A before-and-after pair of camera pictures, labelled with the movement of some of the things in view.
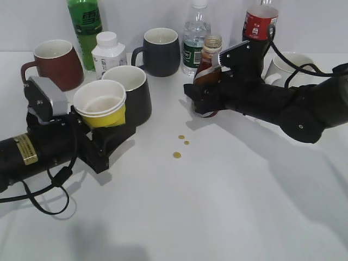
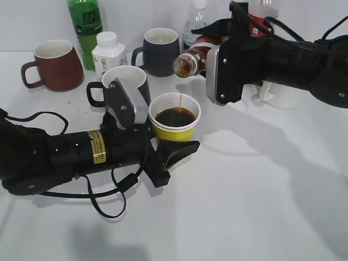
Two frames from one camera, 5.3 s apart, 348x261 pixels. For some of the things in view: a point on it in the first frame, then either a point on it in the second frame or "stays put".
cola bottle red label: (258, 29) stays put
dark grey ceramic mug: (161, 52) stays put
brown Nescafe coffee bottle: (207, 79) -> (192, 62)
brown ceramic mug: (57, 61) stays put
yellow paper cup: (101, 103) -> (174, 116)
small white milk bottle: (109, 53) stays put
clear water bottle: (194, 31) stays put
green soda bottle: (87, 20) stays put
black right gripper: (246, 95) -> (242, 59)
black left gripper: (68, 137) -> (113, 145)
